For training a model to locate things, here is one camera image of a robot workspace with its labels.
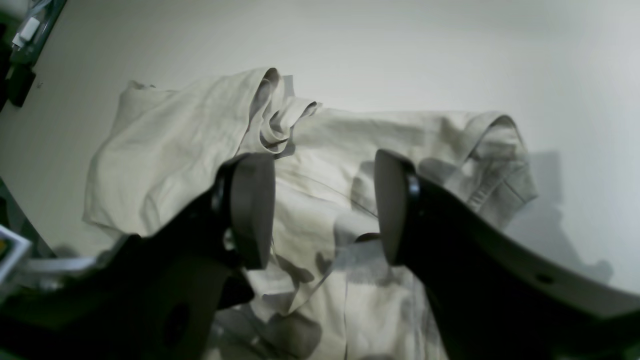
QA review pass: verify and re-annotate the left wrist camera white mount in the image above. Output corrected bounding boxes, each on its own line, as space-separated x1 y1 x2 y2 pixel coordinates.
0 226 96 303

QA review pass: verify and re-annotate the light grey T-shirt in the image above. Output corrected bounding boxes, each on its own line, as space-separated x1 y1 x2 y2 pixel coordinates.
83 68 538 360

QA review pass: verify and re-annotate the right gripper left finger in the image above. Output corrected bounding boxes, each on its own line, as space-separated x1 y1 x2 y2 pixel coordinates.
0 153 275 360

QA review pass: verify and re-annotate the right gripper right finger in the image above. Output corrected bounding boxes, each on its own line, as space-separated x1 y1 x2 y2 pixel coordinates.
374 149 640 360

